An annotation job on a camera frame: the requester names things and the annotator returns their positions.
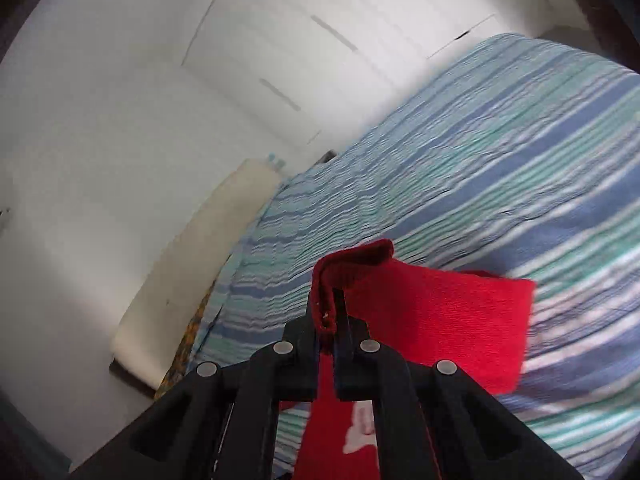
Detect cream headboard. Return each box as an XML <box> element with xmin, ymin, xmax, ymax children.
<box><xmin>111</xmin><ymin>157</ymin><xmax>283</xmax><ymax>391</ymax></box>

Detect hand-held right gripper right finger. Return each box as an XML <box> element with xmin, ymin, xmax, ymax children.
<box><xmin>332</xmin><ymin>287</ymin><xmax>585</xmax><ymax>480</ymax></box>

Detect white wardrobe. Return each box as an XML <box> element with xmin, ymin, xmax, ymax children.
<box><xmin>180</xmin><ymin>0</ymin><xmax>576</xmax><ymax>161</ymax></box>

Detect red sweater with white print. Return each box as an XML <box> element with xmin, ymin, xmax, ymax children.
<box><xmin>292</xmin><ymin>239</ymin><xmax>537</xmax><ymax>480</ymax></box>

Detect bed with striped sheet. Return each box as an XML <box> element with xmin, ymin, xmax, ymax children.
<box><xmin>185</xmin><ymin>32</ymin><xmax>640</xmax><ymax>480</ymax></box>

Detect orange floral mattress cover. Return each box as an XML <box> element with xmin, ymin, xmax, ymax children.
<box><xmin>154</xmin><ymin>255</ymin><xmax>236</xmax><ymax>401</ymax></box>

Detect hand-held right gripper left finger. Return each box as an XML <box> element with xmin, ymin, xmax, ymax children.
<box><xmin>65</xmin><ymin>310</ymin><xmax>321</xmax><ymax>480</ymax></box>

